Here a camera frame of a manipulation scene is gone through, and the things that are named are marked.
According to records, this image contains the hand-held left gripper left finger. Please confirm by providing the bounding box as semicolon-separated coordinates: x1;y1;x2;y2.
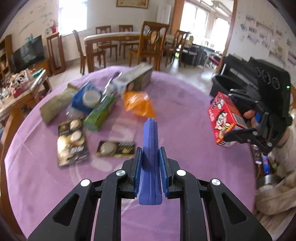
27;147;142;241

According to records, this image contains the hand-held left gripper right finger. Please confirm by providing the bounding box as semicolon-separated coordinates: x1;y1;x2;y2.
159;147;273;241

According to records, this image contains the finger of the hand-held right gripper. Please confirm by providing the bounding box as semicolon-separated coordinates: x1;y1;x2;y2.
228;89;261;104
223;127;260;143

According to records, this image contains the red milk carton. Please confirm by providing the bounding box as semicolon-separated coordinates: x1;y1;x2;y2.
207;92;249;149

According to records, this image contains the blue plastic strip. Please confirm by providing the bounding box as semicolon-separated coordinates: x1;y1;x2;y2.
138;118;162;205

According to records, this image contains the black trash bin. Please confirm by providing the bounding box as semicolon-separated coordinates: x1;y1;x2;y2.
210;74;257;99

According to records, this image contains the large black button battery pack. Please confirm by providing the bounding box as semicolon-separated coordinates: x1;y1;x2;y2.
57;118;90;168

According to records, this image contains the person's right forearm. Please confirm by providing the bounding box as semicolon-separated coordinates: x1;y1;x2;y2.
252;111;296;234

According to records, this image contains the person's right hand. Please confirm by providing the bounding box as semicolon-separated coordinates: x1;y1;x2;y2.
244;109;262;129

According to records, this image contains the black piano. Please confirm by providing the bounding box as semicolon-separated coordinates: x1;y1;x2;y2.
221;54;258;78

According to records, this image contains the small black button battery pack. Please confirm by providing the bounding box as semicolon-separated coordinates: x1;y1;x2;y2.
97;140;136;158

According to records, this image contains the steel bowl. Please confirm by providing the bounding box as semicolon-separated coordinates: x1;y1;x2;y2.
255;174;281;193

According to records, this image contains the orange plastic wrapper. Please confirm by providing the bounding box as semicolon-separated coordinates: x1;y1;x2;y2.
122;91;156;118

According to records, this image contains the bright green box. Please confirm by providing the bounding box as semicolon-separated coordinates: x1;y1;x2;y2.
84;95;117;131

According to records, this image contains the wooden dining chair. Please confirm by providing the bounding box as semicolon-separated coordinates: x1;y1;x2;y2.
73;30;106;76
95;25;118;55
165;30;189;67
119;25;139;58
128;21;170;71

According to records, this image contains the balcony window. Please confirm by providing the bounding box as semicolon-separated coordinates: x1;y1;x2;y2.
184;0;232;40

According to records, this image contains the round white plastic lid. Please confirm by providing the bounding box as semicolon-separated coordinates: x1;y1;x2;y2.
83;91;101;107

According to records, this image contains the crumpled clear plastic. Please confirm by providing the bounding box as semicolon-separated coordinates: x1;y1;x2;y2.
67;105;84;118

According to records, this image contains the long silver green box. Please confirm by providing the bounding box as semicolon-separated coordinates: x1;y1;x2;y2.
114;63;154;96

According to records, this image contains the blue white packet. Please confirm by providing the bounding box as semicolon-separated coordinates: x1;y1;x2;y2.
71;82;103;114

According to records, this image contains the beige paper packet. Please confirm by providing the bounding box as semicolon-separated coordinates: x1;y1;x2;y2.
40;83;79;126

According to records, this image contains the wooden coffee table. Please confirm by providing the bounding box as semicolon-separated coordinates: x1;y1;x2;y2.
0;68;52;121

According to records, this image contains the wooden dining table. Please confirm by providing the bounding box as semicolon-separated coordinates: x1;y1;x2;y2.
84;31;148;73

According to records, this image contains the wide framed picture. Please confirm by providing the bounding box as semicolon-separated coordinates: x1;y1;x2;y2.
116;0;148;9

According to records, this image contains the tall wooden plant stand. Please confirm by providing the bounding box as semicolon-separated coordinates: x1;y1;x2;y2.
46;32;66;75

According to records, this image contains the white lattice basket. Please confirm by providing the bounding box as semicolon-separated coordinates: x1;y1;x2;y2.
10;71;31;90

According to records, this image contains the flat screen television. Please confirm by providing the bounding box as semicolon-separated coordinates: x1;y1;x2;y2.
9;35;45;73

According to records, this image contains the white framed window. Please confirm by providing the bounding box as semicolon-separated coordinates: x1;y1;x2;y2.
58;0;88;32

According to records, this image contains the wooden bookshelf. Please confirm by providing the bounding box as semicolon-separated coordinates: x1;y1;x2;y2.
0;34;13;77

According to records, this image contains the row of wall photos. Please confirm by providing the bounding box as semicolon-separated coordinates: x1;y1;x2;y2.
239;15;296;61

